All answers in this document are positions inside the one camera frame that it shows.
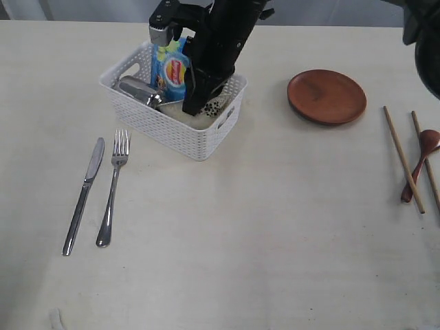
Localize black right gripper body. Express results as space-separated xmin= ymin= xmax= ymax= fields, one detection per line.
xmin=188 ymin=1 xmax=275 ymax=80

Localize speckled white ceramic bowl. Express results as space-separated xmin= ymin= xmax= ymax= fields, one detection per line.
xmin=161 ymin=84 xmax=232 ymax=131

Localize blue Lays chips bag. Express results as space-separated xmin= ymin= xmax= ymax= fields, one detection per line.
xmin=151 ymin=38 xmax=190 ymax=102

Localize silver fork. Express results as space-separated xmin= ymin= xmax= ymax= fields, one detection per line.
xmin=96 ymin=129 xmax=131 ymax=248

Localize brown round plate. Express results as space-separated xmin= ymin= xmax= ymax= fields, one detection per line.
xmin=287 ymin=69 xmax=367 ymax=126

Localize silver table knife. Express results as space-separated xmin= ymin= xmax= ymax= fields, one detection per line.
xmin=62 ymin=137 xmax=105 ymax=256

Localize wooden chopstick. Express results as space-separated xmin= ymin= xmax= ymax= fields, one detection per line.
xmin=382 ymin=105 xmax=426 ymax=215
xmin=411 ymin=111 xmax=439 ymax=210

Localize dark brown wooden spoon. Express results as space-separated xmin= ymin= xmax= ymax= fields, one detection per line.
xmin=401 ymin=129 xmax=439 ymax=203

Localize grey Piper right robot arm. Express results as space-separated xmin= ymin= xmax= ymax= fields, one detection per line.
xmin=173 ymin=1 xmax=439 ymax=115

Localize white perforated plastic basket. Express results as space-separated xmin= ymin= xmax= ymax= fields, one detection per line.
xmin=100 ymin=41 xmax=248 ymax=161

